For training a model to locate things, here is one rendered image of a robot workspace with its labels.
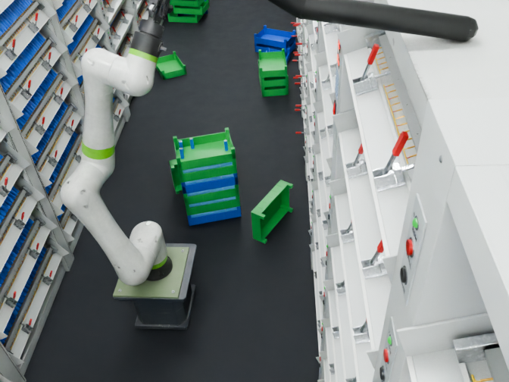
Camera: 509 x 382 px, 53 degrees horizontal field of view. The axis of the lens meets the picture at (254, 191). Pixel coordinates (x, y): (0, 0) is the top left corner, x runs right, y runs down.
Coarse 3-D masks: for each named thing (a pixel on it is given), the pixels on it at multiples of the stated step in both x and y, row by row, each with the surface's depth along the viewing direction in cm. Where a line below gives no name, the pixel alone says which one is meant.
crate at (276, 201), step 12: (276, 192) 277; (288, 192) 287; (264, 204) 270; (276, 204) 290; (288, 204) 293; (252, 216) 268; (264, 216) 263; (276, 216) 291; (252, 228) 274; (264, 228) 284; (264, 240) 275
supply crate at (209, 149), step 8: (200, 136) 276; (208, 136) 277; (216, 136) 278; (224, 136) 279; (176, 144) 274; (184, 144) 277; (200, 144) 279; (208, 144) 278; (216, 144) 278; (232, 144) 269; (176, 152) 274; (184, 152) 274; (192, 152) 273; (200, 152) 273; (208, 152) 273; (216, 152) 272; (224, 152) 272; (232, 152) 263; (176, 160) 258; (184, 160) 269; (192, 160) 260; (200, 160) 262; (208, 160) 263; (216, 160) 264; (224, 160) 265; (232, 160) 266; (184, 168) 263
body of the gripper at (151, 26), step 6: (156, 12) 156; (150, 18) 157; (156, 18) 158; (144, 24) 157; (150, 24) 157; (156, 24) 157; (144, 30) 157; (150, 30) 157; (156, 30) 158; (162, 30) 160
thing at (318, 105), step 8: (320, 104) 196; (320, 112) 199; (320, 120) 195; (320, 128) 191; (320, 136) 187; (320, 144) 184; (320, 152) 180; (328, 152) 179; (328, 168) 172; (328, 192) 164; (328, 200) 161; (328, 208) 159
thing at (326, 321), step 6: (324, 318) 170; (324, 324) 172; (330, 324) 171; (330, 330) 171; (330, 336) 170; (330, 342) 168; (330, 348) 166; (330, 354) 165; (330, 360) 163; (330, 366) 161; (330, 372) 160; (330, 378) 159
